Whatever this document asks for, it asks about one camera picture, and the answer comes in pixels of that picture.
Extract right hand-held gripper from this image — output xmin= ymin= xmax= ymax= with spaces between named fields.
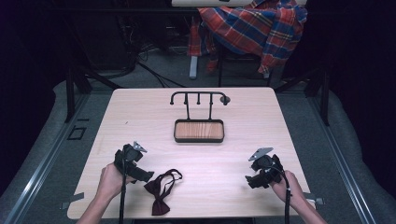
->
xmin=244 ymin=147 xmax=285 ymax=189

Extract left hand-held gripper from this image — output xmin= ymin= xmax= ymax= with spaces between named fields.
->
xmin=113 ymin=141 xmax=155 ymax=184

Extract dark red bow tie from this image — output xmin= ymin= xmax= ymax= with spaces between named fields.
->
xmin=143 ymin=168 xmax=184 ymax=217

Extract black rack with wooden tray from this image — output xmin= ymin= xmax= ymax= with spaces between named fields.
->
xmin=169 ymin=91 xmax=232 ymax=144

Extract person's right hand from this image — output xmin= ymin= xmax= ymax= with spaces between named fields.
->
xmin=269 ymin=170 xmax=305 ymax=207

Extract person's left hand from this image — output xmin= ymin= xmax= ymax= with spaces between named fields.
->
xmin=96 ymin=161 xmax=136 ymax=201

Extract black metal stand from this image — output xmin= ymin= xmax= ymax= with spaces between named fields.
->
xmin=64 ymin=64 xmax=122 ymax=124
xmin=274 ymin=66 xmax=331 ymax=127

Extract chair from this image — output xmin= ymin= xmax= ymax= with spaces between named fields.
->
xmin=188 ymin=46 xmax=272 ymax=88

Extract red blue plaid shirt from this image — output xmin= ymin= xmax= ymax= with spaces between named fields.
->
xmin=187 ymin=0 xmax=308 ymax=75

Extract black cable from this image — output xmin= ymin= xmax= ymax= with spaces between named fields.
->
xmin=118 ymin=148 xmax=129 ymax=224
xmin=266 ymin=166 xmax=293 ymax=224

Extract bundle of black floor cables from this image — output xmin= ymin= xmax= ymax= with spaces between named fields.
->
xmin=92 ymin=12 xmax=188 ymax=89

